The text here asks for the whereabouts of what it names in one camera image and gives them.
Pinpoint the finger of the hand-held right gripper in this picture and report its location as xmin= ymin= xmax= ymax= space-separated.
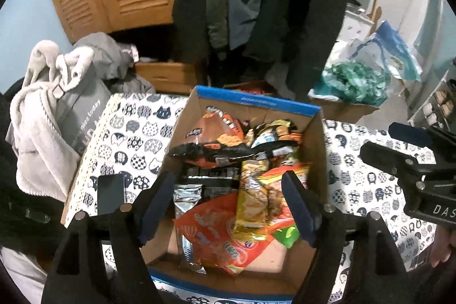
xmin=359 ymin=142 xmax=419 ymax=180
xmin=388 ymin=122 xmax=442 ymax=148

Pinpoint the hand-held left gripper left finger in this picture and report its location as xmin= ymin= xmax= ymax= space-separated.
xmin=41 ymin=172 xmax=176 ymax=304

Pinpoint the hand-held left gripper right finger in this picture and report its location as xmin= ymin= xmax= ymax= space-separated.
xmin=281 ymin=170 xmax=416 ymax=304

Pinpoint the cardboard box with blue edges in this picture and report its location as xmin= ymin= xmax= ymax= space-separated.
xmin=142 ymin=85 xmax=330 ymax=301

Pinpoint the black snack bag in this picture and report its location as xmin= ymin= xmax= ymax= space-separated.
xmin=167 ymin=142 xmax=300 ymax=169

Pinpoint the person's right forearm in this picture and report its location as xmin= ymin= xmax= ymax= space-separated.
xmin=406 ymin=265 xmax=456 ymax=304

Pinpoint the person's right hand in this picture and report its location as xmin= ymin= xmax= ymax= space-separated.
xmin=430 ymin=225 xmax=456 ymax=268

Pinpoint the silver snack packet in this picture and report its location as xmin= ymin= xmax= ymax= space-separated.
xmin=173 ymin=183 xmax=207 ymax=274

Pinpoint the metal shoe rack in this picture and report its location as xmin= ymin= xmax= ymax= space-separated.
xmin=408 ymin=58 xmax=456 ymax=128

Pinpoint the black phone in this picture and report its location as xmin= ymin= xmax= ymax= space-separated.
xmin=97 ymin=174 xmax=126 ymax=215

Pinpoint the gold noodle packet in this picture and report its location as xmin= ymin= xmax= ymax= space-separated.
xmin=232 ymin=162 xmax=272 ymax=242

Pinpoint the plain cardboard box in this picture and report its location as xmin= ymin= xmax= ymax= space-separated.
xmin=308 ymin=95 xmax=380 ymax=123

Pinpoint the orange bag with blue letters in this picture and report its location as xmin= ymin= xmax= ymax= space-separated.
xmin=174 ymin=199 xmax=276 ymax=275

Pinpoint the cat print tablecloth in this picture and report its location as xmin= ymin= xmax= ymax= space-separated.
xmin=60 ymin=93 xmax=439 ymax=304

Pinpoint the pile of assorted snack packets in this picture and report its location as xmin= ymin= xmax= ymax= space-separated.
xmin=178 ymin=106 xmax=303 ymax=199

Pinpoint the teal plastic bag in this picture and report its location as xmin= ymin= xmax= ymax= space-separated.
xmin=310 ymin=62 xmax=390 ymax=109

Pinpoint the blue plastic bag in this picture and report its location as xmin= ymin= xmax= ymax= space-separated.
xmin=351 ymin=21 xmax=423 ymax=82

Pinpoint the brown orange snack bag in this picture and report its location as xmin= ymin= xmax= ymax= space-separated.
xmin=183 ymin=106 xmax=248 ymax=150

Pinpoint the grey printed tote bag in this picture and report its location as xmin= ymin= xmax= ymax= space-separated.
xmin=53 ymin=76 xmax=111 ymax=162

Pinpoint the white drawer unit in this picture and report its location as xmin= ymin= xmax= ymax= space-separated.
xmin=338 ymin=3 xmax=374 ymax=44

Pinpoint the wooden crate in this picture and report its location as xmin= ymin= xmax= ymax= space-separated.
xmin=133 ymin=61 xmax=200 ymax=94

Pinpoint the light grey fleece robe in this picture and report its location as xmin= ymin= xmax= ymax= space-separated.
xmin=7 ymin=40 xmax=95 ymax=201

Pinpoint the grey hoodie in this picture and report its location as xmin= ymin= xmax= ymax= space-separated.
xmin=73 ymin=32 xmax=155 ymax=94

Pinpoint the long black hanging coat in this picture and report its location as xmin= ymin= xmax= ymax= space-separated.
xmin=246 ymin=0 xmax=351 ymax=101

